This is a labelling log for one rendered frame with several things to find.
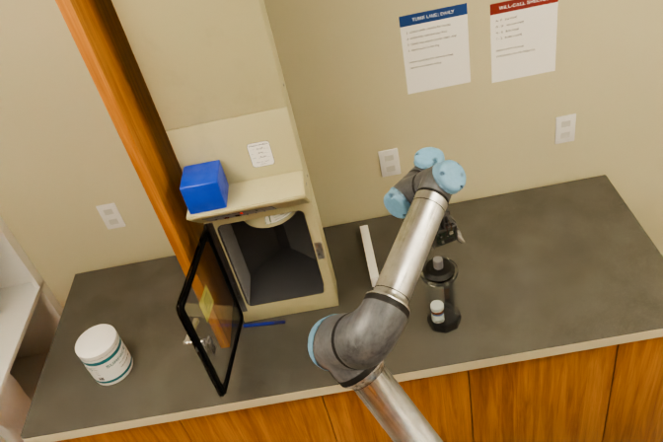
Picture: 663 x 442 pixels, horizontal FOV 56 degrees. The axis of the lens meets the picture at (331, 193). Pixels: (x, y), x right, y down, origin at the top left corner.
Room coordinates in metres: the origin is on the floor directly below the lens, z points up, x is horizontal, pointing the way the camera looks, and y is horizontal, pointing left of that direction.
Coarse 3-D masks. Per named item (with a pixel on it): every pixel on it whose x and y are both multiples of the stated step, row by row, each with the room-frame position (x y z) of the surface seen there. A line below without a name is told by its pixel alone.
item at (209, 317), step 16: (208, 256) 1.36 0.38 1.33; (208, 272) 1.32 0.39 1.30; (192, 288) 1.21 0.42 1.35; (208, 288) 1.29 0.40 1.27; (224, 288) 1.37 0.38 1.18; (192, 304) 1.18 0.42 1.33; (208, 304) 1.25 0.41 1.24; (224, 304) 1.33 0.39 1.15; (192, 320) 1.15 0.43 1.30; (208, 320) 1.22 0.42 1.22; (224, 320) 1.29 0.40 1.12; (224, 336) 1.26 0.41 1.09; (208, 352) 1.15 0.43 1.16; (224, 352) 1.22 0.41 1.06; (224, 368) 1.19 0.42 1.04
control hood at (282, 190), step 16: (272, 176) 1.41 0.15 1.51; (288, 176) 1.39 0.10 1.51; (304, 176) 1.39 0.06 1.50; (240, 192) 1.37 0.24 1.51; (256, 192) 1.35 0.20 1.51; (272, 192) 1.33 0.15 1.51; (288, 192) 1.32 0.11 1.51; (304, 192) 1.31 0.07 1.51; (224, 208) 1.32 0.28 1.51; (240, 208) 1.30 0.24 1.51; (256, 208) 1.32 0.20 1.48
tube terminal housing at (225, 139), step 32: (288, 96) 1.51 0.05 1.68; (192, 128) 1.42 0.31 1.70; (224, 128) 1.42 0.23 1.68; (256, 128) 1.41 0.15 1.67; (288, 128) 1.41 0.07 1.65; (192, 160) 1.43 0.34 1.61; (224, 160) 1.42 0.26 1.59; (288, 160) 1.41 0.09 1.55; (320, 224) 1.47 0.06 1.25; (256, 320) 1.43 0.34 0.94
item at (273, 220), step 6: (270, 216) 1.44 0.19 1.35; (276, 216) 1.44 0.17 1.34; (282, 216) 1.44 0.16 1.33; (288, 216) 1.45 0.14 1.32; (246, 222) 1.47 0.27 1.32; (252, 222) 1.46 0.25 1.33; (258, 222) 1.44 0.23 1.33; (264, 222) 1.44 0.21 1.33; (270, 222) 1.43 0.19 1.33; (276, 222) 1.43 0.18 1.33; (282, 222) 1.44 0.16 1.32
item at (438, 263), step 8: (424, 264) 1.28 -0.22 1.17; (432, 264) 1.26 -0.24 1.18; (440, 264) 1.24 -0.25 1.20; (448, 264) 1.25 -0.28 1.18; (424, 272) 1.25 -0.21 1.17; (432, 272) 1.23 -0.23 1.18; (440, 272) 1.22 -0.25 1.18; (448, 272) 1.22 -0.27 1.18; (432, 280) 1.21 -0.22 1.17; (440, 280) 1.21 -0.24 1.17
